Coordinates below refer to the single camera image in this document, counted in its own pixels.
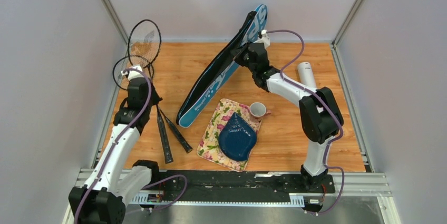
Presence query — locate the blue sport racket bag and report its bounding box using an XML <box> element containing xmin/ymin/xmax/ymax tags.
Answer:
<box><xmin>176</xmin><ymin>4</ymin><xmax>268</xmax><ymax>128</ymax></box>

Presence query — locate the floral ceramic cup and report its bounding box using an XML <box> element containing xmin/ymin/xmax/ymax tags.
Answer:
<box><xmin>249</xmin><ymin>102</ymin><xmax>271</xmax><ymax>122</ymax></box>

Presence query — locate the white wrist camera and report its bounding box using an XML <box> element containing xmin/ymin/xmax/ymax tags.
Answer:
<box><xmin>257</xmin><ymin>30</ymin><xmax>270</xmax><ymax>49</ymax></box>
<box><xmin>121</xmin><ymin>65</ymin><xmax>144</xmax><ymax>81</ymax></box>

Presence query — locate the grey shuttlecock tube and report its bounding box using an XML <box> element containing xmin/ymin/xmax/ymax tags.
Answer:
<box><xmin>297</xmin><ymin>62</ymin><xmax>317</xmax><ymax>89</ymax></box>

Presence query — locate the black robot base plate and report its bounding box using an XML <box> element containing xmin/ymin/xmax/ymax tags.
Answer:
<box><xmin>150</xmin><ymin>170</ymin><xmax>336</xmax><ymax>203</ymax></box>

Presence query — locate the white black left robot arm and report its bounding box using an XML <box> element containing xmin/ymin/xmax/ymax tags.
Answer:
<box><xmin>69</xmin><ymin>76</ymin><xmax>161</xmax><ymax>223</ymax></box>

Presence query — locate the black badminton racket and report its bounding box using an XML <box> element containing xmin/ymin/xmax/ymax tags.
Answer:
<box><xmin>113</xmin><ymin>55</ymin><xmax>192</xmax><ymax>155</ymax></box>
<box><xmin>128</xmin><ymin>19</ymin><xmax>173</xmax><ymax>164</ymax></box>

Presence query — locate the blue leaf-shaped plate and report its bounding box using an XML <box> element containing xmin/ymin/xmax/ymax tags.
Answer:
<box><xmin>218</xmin><ymin>113</ymin><xmax>257</xmax><ymax>161</ymax></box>

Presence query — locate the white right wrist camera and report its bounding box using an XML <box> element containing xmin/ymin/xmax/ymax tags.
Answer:
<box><xmin>257</xmin><ymin>30</ymin><xmax>270</xmax><ymax>49</ymax></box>

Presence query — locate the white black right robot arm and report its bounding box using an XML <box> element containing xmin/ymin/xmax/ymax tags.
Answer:
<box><xmin>231</xmin><ymin>43</ymin><xmax>344</xmax><ymax>192</ymax></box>

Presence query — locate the aluminium frame rail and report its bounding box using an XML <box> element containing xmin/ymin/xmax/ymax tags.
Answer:
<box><xmin>74</xmin><ymin>168</ymin><xmax>392</xmax><ymax>208</ymax></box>

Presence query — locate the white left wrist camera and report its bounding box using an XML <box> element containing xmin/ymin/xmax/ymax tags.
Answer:
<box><xmin>121</xmin><ymin>65</ymin><xmax>144</xmax><ymax>81</ymax></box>

